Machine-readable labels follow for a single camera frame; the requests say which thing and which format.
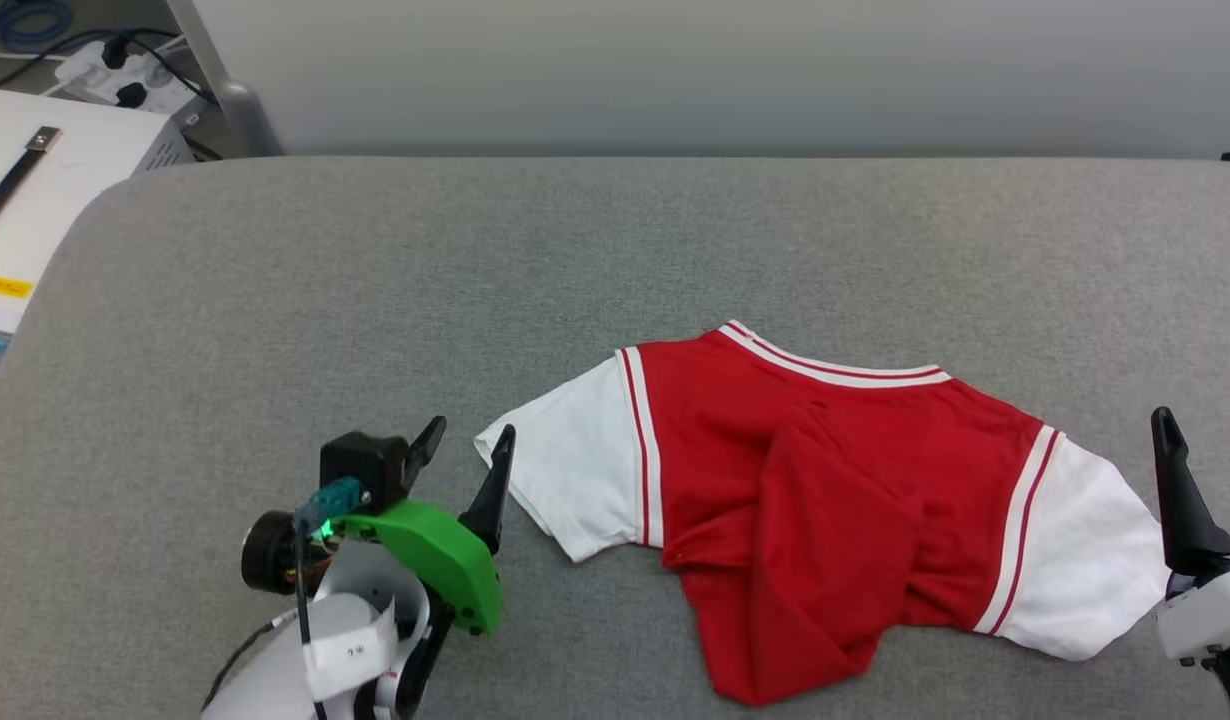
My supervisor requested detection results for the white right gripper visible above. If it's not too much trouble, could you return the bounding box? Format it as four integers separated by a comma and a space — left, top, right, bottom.
1151, 407, 1230, 662

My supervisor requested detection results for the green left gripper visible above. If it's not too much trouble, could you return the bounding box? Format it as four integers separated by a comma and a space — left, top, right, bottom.
333, 415, 517, 637

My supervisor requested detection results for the red and white shirt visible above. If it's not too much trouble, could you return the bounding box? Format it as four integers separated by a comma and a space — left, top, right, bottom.
473, 320, 1171, 707

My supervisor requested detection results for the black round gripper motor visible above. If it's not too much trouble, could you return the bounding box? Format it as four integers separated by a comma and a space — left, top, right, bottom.
241, 510, 308, 597

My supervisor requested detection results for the white partition panel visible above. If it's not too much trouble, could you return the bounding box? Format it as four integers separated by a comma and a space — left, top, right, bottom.
190, 0, 1230, 161

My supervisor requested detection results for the white equipment box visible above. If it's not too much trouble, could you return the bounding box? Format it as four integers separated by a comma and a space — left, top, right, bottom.
0, 88, 196, 376

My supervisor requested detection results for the large white power strip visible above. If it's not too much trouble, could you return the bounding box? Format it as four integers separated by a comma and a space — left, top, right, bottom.
53, 38, 204, 119

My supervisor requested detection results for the teal cable connector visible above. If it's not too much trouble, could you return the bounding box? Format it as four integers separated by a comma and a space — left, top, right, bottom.
313, 477, 364, 533

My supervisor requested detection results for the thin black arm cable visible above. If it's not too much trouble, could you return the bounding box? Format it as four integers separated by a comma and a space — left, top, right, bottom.
293, 518, 326, 720

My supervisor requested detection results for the grey partition post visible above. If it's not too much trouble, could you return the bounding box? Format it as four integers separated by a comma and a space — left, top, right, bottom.
170, 0, 281, 156

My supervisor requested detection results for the black floor cable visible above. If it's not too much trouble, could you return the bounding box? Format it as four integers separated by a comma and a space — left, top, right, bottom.
0, 28, 221, 106

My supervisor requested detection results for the black strap handle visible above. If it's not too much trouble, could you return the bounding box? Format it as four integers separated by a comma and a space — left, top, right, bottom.
0, 127, 63, 236

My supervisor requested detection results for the blue coiled cable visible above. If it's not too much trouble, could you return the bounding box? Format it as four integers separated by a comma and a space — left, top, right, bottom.
0, 0, 76, 51

